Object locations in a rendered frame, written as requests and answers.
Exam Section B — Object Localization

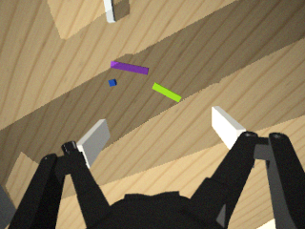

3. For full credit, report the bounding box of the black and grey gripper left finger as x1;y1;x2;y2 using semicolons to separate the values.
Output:
8;119;124;229

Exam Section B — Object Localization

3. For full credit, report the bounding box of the purple rod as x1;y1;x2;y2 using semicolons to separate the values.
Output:
111;61;149;74

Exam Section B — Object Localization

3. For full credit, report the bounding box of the grey rod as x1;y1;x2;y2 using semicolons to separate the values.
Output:
104;0;115;23

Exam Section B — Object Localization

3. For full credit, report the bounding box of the small blue block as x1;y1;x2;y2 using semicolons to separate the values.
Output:
109;79;117;87

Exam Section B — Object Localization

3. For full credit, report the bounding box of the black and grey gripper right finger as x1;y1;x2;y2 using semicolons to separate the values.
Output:
164;106;305;229

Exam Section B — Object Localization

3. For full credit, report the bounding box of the lime green rod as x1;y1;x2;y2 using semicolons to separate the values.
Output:
152;83;181;102

